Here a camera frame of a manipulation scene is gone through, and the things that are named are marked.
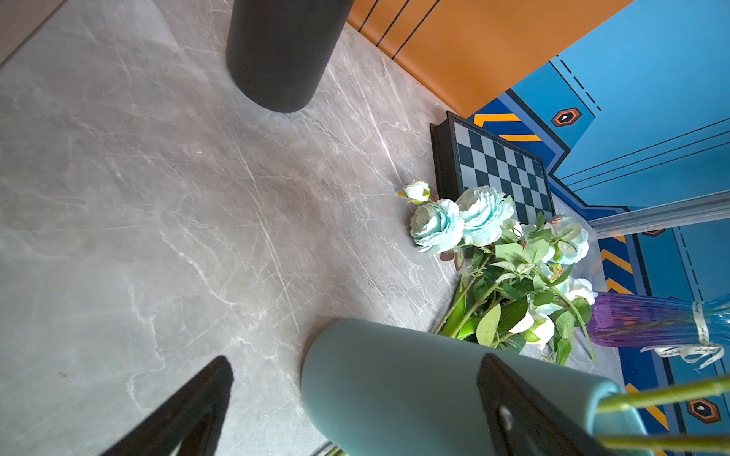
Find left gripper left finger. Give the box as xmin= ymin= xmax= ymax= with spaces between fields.
xmin=104 ymin=356 xmax=234 ymax=455

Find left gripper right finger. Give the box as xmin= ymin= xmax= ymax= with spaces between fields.
xmin=477 ymin=355 xmax=611 ymax=455

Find deep pink rose stem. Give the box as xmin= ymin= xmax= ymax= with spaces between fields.
xmin=596 ymin=375 xmax=730 ymax=413

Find bunch of pink flowers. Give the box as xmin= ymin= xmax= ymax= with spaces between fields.
xmin=399 ymin=180 xmax=598 ymax=366

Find teal ceramic vase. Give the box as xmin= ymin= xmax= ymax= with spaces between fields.
xmin=302 ymin=319 xmax=647 ymax=455

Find light pink rose stem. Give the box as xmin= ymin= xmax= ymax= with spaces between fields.
xmin=595 ymin=434 xmax=730 ymax=455

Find black cylindrical vase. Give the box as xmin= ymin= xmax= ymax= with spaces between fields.
xmin=225 ymin=0 xmax=353 ymax=113

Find blue purple glass vase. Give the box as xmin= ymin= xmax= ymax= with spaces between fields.
xmin=587 ymin=293 xmax=729 ymax=370

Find black white chessboard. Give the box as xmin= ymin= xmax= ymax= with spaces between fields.
xmin=430 ymin=111 xmax=557 ymax=224

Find right aluminium corner post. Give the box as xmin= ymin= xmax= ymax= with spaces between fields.
xmin=589 ymin=190 xmax=729 ymax=239

